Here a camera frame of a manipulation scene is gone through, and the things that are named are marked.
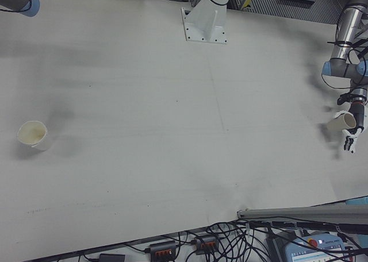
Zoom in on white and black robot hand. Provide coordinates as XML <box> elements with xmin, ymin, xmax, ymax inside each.
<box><xmin>332</xmin><ymin>104</ymin><xmax>366</xmax><ymax>154</ymax></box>

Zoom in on small thick-walled white cup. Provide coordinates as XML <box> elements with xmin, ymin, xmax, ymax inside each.
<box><xmin>326</xmin><ymin>112</ymin><xmax>358</xmax><ymax>132</ymax></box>

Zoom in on large white paper cup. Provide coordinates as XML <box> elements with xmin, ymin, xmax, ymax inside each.
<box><xmin>17</xmin><ymin>120</ymin><xmax>53</xmax><ymax>152</ymax></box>

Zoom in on aluminium extrusion beam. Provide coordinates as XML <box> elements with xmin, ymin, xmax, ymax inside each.
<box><xmin>237</xmin><ymin>202</ymin><xmax>368</xmax><ymax>226</ymax></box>

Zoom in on light blue teach pendant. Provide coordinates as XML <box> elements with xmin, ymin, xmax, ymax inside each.
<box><xmin>283</xmin><ymin>232</ymin><xmax>359</xmax><ymax>262</ymax></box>

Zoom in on dark grey pendant holder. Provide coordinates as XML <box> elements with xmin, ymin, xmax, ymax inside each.
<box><xmin>264</xmin><ymin>235</ymin><xmax>291</xmax><ymax>262</ymax></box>

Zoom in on black USB hub orange ports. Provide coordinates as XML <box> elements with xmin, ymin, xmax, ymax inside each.
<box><xmin>191</xmin><ymin>234</ymin><xmax>220</xmax><ymax>254</ymax></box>
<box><xmin>145</xmin><ymin>240</ymin><xmax>178</xmax><ymax>259</ymax></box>

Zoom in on dark grey power adapter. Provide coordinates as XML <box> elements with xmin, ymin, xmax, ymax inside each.
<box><xmin>98</xmin><ymin>253</ymin><xmax>127</xmax><ymax>262</ymax></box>

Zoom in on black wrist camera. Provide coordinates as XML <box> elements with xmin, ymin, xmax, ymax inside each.
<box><xmin>336</xmin><ymin>91</ymin><xmax>354</xmax><ymax>106</ymax></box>

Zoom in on black cable duct bar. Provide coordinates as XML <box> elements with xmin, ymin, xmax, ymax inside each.
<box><xmin>249</xmin><ymin>219</ymin><xmax>368</xmax><ymax>236</ymax></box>

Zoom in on white pedestal mount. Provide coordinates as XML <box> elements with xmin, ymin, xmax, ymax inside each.
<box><xmin>181</xmin><ymin>0</ymin><xmax>236</xmax><ymax>45</ymax></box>

